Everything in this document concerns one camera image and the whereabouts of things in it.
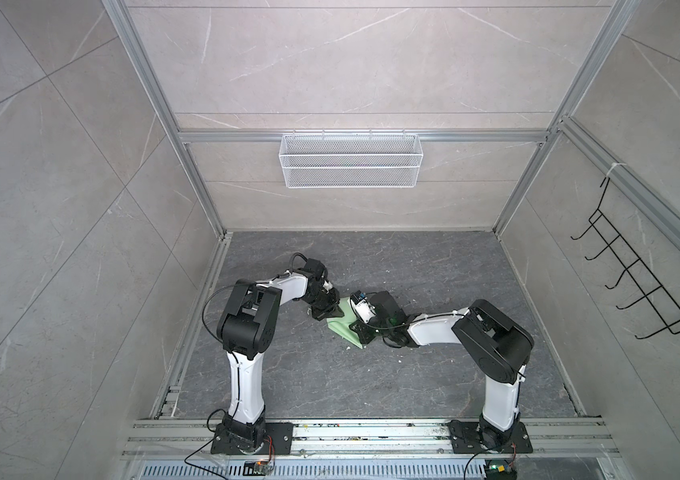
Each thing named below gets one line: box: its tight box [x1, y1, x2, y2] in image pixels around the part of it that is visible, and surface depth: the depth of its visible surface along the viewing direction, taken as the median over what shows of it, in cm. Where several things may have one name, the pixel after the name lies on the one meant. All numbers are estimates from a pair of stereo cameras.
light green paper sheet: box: [326, 297, 363, 349], surface depth 94 cm
